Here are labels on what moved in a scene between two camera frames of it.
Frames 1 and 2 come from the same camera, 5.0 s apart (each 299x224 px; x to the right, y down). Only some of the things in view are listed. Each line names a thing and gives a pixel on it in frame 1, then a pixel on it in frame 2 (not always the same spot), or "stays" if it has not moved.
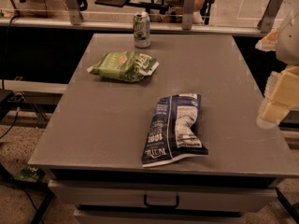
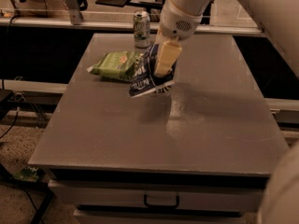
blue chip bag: x=176 y=130 → x=145 y=79
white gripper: x=289 y=46 → x=175 y=22
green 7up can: x=141 y=30 stays
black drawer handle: x=147 y=205 stays
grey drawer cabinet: x=160 y=198 stays
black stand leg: x=6 y=175 stays
